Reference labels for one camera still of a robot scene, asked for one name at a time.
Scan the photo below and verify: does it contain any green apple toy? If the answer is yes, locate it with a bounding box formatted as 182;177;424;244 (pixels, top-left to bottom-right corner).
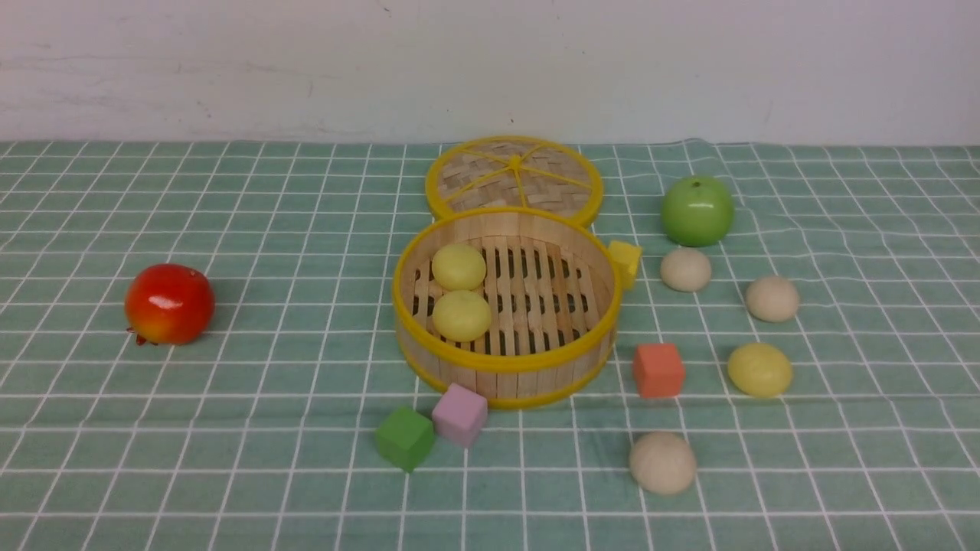
661;174;735;247

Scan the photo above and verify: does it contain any green checkered tablecloth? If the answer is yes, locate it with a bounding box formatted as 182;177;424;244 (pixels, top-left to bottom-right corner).
1;139;979;550

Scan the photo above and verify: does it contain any yellow bun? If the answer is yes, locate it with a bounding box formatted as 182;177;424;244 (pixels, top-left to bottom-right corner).
431;243;487;292
726;342;794;398
432;290;492;343

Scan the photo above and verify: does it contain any red pomegranate toy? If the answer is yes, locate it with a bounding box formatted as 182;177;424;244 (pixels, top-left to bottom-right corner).
125;264;216;346

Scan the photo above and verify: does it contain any orange cube block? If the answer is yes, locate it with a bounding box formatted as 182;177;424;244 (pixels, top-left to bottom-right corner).
632;342;686;399

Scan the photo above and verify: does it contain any pink cube block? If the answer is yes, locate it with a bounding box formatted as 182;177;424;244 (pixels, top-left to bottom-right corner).
431;383;488;448

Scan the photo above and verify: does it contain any beige bun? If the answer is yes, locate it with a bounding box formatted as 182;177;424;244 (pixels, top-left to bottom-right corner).
744;275;801;322
628;432;697;495
659;247;713;293

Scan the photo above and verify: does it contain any woven bamboo steamer lid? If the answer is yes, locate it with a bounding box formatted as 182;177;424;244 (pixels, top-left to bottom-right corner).
424;135;603;227

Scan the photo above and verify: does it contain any yellow cube block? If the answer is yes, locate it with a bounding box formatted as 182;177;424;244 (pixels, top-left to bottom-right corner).
608;240;643;290

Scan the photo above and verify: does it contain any bamboo steamer tray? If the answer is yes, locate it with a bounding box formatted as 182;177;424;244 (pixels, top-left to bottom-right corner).
391;208;624;410

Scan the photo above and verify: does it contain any green cube block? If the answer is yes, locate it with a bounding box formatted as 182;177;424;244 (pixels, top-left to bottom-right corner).
375;406;436;473

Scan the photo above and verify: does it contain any beige bun front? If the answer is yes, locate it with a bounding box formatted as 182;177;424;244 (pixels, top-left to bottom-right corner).
628;432;697;495

